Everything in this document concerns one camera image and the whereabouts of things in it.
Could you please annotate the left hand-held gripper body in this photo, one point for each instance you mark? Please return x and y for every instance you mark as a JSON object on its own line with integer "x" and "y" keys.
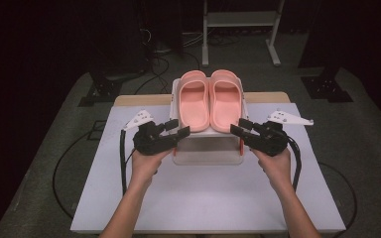
{"x": 152, "y": 142}

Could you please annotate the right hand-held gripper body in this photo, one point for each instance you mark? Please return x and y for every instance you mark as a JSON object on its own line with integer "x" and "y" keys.
{"x": 268, "y": 140}

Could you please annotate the pink slipper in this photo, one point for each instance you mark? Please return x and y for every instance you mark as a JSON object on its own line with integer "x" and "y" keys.
{"x": 226, "y": 105}
{"x": 194, "y": 105}

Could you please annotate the white shoe rack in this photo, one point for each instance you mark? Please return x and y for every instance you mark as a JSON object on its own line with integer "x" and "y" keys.
{"x": 208, "y": 155}

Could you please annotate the person's left hand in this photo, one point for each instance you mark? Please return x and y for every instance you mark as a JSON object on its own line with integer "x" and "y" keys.
{"x": 147, "y": 167}

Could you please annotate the person's right hand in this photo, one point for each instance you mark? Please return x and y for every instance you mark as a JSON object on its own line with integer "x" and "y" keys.
{"x": 276, "y": 168}

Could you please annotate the black stand base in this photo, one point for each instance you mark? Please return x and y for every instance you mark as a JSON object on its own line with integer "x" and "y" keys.
{"x": 327, "y": 89}
{"x": 101, "y": 92}

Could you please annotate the white table cover sheet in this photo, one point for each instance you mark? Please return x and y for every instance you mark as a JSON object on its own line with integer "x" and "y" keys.
{"x": 208, "y": 201}

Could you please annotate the white metal stand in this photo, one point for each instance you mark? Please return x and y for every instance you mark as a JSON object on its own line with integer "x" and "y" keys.
{"x": 239, "y": 19}

